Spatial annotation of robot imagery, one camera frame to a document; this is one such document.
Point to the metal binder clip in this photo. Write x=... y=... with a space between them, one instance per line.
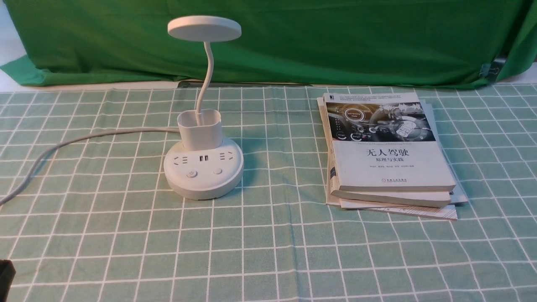
x=491 y=71

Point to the top book with car cover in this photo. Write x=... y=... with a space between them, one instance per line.
x=390 y=159

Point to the bottom thin book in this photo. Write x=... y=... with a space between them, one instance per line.
x=458 y=197

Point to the black object at edge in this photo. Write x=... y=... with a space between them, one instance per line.
x=7 y=275

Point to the white desk lamp with sockets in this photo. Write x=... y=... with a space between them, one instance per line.
x=205 y=164

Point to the green backdrop cloth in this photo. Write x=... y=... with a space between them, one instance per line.
x=421 y=43

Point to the green checkered tablecloth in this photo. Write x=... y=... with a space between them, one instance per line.
x=100 y=224

